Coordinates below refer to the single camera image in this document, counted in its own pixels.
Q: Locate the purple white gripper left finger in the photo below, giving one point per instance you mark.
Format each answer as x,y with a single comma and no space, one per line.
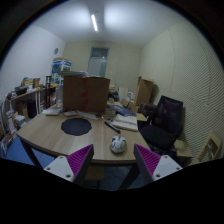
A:
74,167

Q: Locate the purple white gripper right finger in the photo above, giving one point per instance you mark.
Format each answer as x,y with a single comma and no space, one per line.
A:
152,166

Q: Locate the round dark mouse pad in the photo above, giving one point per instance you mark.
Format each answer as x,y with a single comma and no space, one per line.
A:
76,126

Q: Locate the white black computer mouse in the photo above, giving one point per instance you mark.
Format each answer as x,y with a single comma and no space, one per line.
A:
118,144

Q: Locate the black mesh office chair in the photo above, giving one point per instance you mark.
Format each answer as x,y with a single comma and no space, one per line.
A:
164,125

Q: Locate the open white notebook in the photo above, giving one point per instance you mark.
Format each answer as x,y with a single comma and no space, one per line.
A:
125,122

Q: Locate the wooden table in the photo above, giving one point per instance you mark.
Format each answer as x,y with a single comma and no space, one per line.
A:
44,134

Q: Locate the black marker pen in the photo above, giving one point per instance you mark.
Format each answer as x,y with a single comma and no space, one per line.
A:
112,127

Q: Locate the light wooden chair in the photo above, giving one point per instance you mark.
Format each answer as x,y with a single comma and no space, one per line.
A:
210,151

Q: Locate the blue book on table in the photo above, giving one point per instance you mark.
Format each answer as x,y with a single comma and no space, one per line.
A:
123,111

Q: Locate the large brown cardboard box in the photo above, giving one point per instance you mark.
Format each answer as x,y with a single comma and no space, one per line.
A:
86,94

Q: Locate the clear plastic bottle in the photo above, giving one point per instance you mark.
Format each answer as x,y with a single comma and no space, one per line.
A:
59,96

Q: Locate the wooden shelf desk left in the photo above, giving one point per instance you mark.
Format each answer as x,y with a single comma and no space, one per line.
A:
34,94

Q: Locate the blue colourful box on shelf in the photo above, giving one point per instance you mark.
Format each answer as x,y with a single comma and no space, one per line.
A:
60,64

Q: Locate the grey door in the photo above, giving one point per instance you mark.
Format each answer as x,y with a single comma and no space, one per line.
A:
98,61

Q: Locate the ceiling fluorescent light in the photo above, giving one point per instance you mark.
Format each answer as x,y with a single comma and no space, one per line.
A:
94,22

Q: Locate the open cardboard box by wall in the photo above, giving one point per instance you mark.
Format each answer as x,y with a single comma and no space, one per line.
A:
143,91

